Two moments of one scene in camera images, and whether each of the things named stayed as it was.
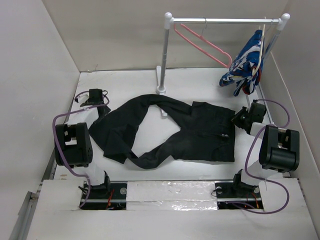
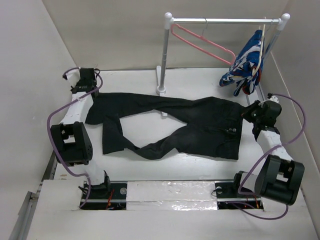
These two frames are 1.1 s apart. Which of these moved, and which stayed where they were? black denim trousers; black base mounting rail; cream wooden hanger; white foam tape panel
Moved: black denim trousers
Stayed: white foam tape panel; cream wooden hanger; black base mounting rail
